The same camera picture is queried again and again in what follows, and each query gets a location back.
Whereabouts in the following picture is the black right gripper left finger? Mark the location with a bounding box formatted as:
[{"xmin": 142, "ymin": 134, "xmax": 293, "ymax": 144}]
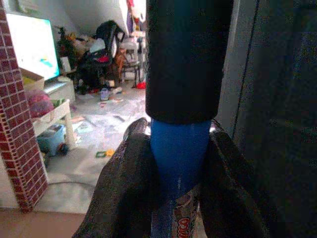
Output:
[{"xmin": 73, "ymin": 117, "xmax": 164, "ymax": 238}]

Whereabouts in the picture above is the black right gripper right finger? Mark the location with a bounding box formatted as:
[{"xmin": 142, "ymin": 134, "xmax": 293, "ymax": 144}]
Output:
[{"xmin": 198, "ymin": 119, "xmax": 279, "ymax": 238}]

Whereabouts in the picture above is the blue broom handle black grip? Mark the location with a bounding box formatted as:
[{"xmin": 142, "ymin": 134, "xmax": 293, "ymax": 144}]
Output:
[{"xmin": 145, "ymin": 0, "xmax": 235, "ymax": 238}]

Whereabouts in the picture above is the green yellow toy piece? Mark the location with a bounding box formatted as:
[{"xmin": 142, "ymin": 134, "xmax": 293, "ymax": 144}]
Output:
[{"xmin": 95, "ymin": 148, "xmax": 115, "ymax": 159}]

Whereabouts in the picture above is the blue toy truck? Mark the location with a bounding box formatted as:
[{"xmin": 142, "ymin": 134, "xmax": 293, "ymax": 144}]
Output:
[{"xmin": 36, "ymin": 123, "xmax": 70, "ymax": 157}]

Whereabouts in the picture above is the white low table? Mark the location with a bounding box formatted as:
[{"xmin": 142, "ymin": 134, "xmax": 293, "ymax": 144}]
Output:
[{"xmin": 32, "ymin": 99, "xmax": 76, "ymax": 149}]

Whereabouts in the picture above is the purple white toy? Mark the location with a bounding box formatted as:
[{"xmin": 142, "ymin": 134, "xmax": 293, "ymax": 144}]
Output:
[{"xmin": 100, "ymin": 87, "xmax": 111, "ymax": 101}]

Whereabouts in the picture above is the white television stand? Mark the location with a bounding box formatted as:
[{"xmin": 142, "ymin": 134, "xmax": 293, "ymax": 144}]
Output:
[{"xmin": 43, "ymin": 75, "xmax": 76, "ymax": 103}]

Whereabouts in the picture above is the pink bag of toys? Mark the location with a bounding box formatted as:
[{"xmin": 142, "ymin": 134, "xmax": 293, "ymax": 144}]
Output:
[{"xmin": 25, "ymin": 89, "xmax": 55, "ymax": 119}]

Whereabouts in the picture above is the red brick pattern cardboard column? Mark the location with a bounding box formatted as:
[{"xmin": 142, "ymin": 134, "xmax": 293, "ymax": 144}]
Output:
[{"xmin": 0, "ymin": 0, "xmax": 49, "ymax": 213}]

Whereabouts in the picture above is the white chair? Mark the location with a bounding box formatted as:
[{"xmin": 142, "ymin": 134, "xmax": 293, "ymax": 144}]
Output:
[{"xmin": 119, "ymin": 41, "xmax": 142, "ymax": 80}]

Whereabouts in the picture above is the black stroller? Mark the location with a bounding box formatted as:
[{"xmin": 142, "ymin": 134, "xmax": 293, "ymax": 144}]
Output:
[{"xmin": 74, "ymin": 20, "xmax": 126, "ymax": 93}]

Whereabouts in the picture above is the cardboard box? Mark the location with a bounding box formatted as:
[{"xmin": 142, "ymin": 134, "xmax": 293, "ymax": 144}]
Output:
[{"xmin": 19, "ymin": 67, "xmax": 46, "ymax": 92}]

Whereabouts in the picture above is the small christmas tree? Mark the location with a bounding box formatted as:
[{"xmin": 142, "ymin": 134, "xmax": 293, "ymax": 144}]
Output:
[{"xmin": 54, "ymin": 25, "xmax": 78, "ymax": 72}]

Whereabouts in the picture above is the bright television screen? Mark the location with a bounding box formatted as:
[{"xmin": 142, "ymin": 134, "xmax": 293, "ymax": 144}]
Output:
[{"xmin": 5, "ymin": 13, "xmax": 61, "ymax": 81}]

